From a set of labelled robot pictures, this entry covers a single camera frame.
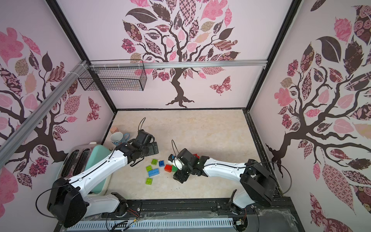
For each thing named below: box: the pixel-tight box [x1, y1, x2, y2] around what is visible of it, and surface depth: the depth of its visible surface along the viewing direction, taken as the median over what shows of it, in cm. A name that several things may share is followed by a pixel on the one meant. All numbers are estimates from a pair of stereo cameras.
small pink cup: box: [110, 126, 119, 134], surface depth 97 cm
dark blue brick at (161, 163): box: [158, 160, 165, 168], surface depth 91 cm
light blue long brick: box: [147, 168, 160, 177], surface depth 87 cm
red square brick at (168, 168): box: [164, 164, 173, 173], surface depth 87 cm
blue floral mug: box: [110, 131, 130, 146], surface depth 94 cm
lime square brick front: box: [145, 177, 154, 186], surface depth 84 cm
